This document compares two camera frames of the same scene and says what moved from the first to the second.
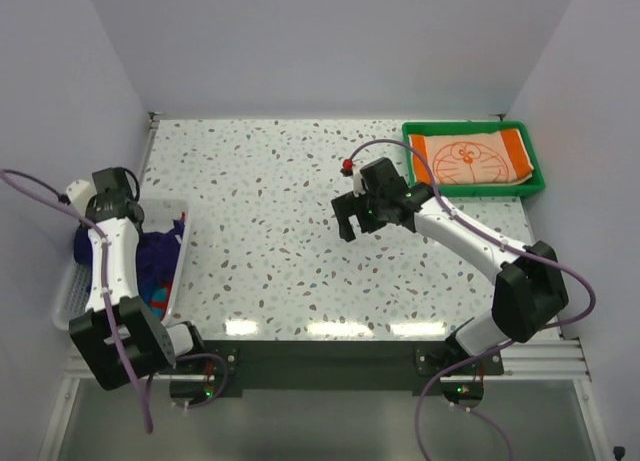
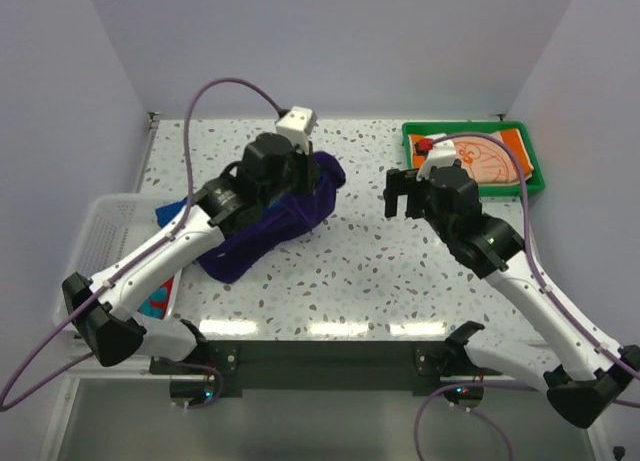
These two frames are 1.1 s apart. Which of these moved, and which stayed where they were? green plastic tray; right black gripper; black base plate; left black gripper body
Moved: right black gripper; left black gripper body
Stayed: green plastic tray; black base plate
